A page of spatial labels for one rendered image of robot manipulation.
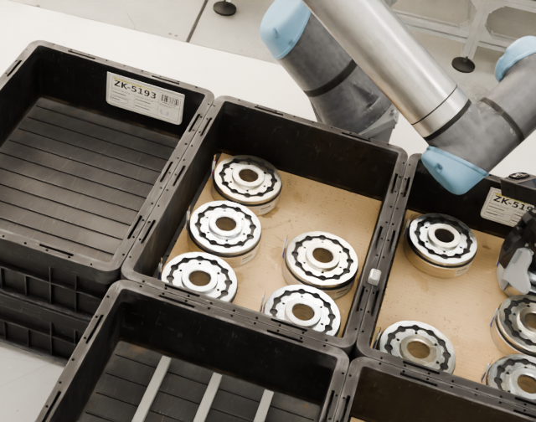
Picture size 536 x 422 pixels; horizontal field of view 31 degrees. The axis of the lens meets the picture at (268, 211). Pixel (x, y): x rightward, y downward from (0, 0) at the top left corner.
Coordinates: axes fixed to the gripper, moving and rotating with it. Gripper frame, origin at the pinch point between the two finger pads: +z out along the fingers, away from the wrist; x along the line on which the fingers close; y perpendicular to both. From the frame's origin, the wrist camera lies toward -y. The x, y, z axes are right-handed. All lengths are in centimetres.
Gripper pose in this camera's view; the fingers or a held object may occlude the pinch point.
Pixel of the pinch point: (516, 275)
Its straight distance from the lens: 143.9
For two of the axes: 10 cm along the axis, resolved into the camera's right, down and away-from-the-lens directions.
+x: 9.0, -1.9, 3.8
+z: -1.5, 7.0, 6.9
